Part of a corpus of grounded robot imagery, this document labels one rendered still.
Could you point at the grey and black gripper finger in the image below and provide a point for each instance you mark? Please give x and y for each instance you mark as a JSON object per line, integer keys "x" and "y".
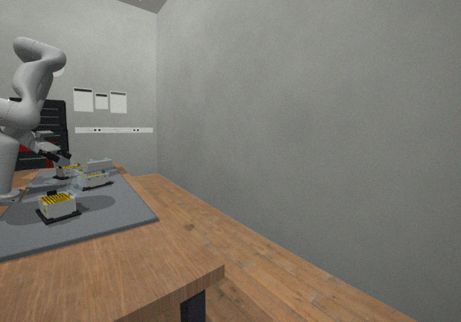
{"x": 49, "y": 155}
{"x": 64, "y": 153}

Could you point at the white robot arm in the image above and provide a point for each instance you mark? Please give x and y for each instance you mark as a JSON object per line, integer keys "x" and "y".
{"x": 32, "y": 82}

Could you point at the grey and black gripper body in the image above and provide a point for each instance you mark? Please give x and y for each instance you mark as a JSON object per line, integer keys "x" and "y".
{"x": 42, "y": 144}

